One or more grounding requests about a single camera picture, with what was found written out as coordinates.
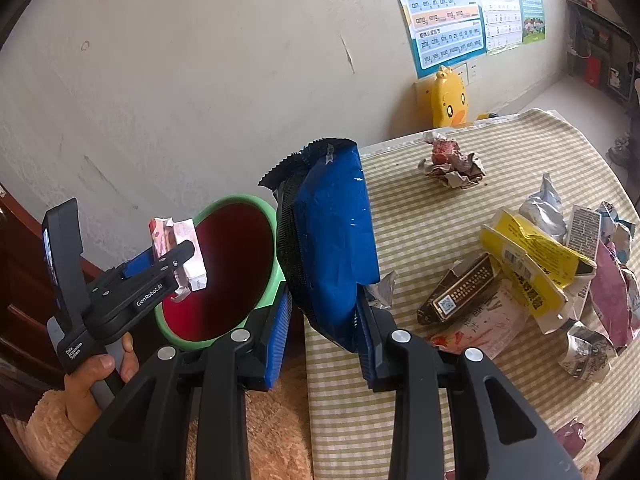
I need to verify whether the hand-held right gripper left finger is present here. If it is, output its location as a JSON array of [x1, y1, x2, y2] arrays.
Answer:
[[57, 287, 296, 480]]

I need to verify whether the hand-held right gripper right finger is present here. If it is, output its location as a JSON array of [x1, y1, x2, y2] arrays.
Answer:
[[355, 287, 585, 480]]

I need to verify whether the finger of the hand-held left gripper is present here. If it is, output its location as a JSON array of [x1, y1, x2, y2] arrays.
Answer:
[[121, 249, 157, 280], [150, 239, 197, 295]]

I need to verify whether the small pink white wrapper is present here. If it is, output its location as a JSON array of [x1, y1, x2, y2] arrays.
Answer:
[[147, 216, 208, 303]]

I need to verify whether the green rimmed red bin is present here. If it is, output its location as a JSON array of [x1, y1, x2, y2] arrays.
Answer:
[[152, 194, 290, 353]]

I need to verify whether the blue snack bag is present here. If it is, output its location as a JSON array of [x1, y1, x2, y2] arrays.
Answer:
[[259, 137, 383, 356]]

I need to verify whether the red grey wrapper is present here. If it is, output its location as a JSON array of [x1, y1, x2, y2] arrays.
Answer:
[[417, 131, 487, 191]]

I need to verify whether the blue white milk carton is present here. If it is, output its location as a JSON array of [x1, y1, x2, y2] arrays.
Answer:
[[565, 201, 637, 266]]

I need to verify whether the person's left forearm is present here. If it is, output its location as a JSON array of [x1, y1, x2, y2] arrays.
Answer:
[[22, 390, 111, 466]]

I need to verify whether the person's left hand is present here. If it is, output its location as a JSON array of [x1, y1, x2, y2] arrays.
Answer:
[[62, 332, 137, 433]]

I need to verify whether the dark wooden cabinet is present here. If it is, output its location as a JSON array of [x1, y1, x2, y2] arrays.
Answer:
[[0, 185, 101, 411]]

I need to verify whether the crumpled clear wrapper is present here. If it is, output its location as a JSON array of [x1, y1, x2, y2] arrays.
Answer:
[[365, 270, 398, 311]]

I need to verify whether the fuzzy peach clothing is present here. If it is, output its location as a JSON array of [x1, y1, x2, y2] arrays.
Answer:
[[182, 355, 313, 480]]

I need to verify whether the dark brown flattened box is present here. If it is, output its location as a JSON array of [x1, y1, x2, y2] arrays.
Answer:
[[416, 252, 503, 326]]

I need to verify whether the flat pink white wrapper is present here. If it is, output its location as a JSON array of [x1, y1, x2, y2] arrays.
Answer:
[[429, 280, 531, 361]]

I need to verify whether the checked green tablecloth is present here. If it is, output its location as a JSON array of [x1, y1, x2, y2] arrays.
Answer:
[[304, 107, 640, 480]]

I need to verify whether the yellow snack packet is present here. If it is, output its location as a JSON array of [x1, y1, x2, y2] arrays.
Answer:
[[480, 208, 598, 333]]

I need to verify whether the crumpled printed paper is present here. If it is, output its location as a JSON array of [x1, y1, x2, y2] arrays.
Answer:
[[557, 322, 618, 383]]

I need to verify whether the small maroon scrap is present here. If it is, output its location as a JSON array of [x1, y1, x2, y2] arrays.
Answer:
[[552, 417, 586, 458]]

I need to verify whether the silver foil packet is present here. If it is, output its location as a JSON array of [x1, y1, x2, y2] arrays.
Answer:
[[517, 174, 576, 243]]

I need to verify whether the maroon wrapper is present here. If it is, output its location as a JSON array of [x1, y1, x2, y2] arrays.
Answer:
[[590, 240, 640, 356]]

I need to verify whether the yellow duck toy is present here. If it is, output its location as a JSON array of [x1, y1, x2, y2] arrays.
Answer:
[[430, 65, 498, 128]]

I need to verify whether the white wall socket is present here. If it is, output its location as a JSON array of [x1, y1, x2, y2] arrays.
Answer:
[[452, 60, 482, 86]]

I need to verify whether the blue bordered wall poster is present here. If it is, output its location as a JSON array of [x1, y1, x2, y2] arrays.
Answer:
[[385, 0, 488, 80]]

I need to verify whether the white chart wall poster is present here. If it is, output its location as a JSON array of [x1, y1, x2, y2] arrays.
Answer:
[[470, 0, 523, 56]]

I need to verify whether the dark wall shelf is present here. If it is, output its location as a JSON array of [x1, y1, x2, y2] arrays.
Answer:
[[565, 0, 640, 106]]

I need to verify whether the green bordered wall poster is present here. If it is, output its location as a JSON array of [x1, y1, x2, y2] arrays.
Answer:
[[512, 0, 547, 43]]

